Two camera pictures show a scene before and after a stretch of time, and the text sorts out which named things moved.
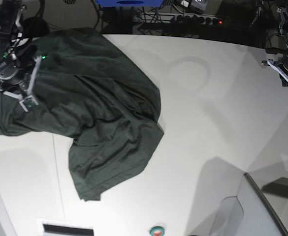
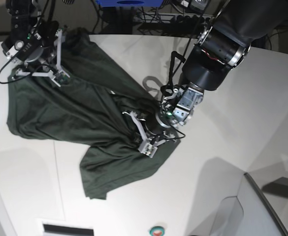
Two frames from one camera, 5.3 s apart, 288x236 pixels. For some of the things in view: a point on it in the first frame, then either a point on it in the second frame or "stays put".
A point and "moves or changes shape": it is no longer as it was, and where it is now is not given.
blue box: (130, 3) stays put
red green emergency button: (157, 230) stays put
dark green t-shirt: (87, 89) moves or changes shape
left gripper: (3, 67) to (36, 46)
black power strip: (197, 19) stays put
